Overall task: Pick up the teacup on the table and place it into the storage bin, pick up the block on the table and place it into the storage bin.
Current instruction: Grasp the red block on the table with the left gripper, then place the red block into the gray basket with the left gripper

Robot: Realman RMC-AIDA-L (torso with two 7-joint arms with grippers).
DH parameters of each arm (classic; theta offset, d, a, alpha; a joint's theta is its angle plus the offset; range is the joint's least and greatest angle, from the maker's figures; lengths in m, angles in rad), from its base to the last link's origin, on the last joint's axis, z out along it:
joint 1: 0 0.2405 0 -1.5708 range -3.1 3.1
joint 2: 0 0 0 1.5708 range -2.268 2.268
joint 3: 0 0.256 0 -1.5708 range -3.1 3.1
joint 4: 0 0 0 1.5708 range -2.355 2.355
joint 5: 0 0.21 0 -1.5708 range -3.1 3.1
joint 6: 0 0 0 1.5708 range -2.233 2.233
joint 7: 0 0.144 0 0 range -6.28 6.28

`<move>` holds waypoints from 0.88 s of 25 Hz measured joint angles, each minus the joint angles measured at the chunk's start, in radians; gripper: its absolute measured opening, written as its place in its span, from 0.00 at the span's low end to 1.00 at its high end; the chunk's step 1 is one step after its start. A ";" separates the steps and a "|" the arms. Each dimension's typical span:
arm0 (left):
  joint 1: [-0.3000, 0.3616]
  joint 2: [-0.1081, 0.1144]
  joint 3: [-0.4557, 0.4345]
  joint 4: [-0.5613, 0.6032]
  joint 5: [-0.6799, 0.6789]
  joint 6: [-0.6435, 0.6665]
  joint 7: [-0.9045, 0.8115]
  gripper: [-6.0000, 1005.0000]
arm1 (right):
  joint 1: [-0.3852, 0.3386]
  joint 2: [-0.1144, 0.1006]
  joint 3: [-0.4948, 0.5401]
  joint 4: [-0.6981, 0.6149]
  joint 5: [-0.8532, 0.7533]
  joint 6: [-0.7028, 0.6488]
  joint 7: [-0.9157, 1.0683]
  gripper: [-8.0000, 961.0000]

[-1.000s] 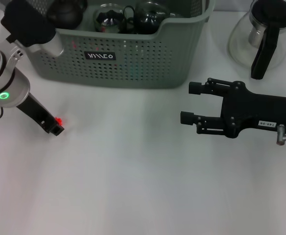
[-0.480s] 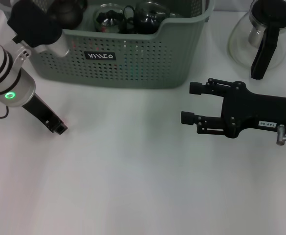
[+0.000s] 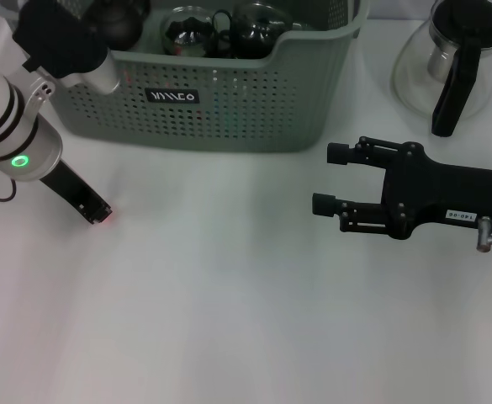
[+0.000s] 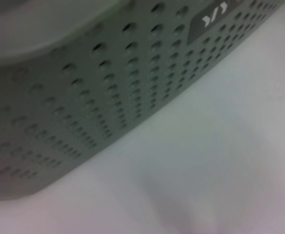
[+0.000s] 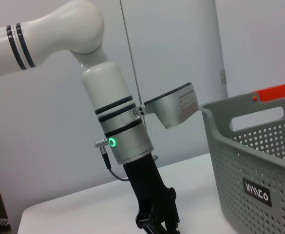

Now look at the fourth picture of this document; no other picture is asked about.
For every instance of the grey perforated storage bin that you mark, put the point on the grey perforated storage bin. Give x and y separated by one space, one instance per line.
83 85

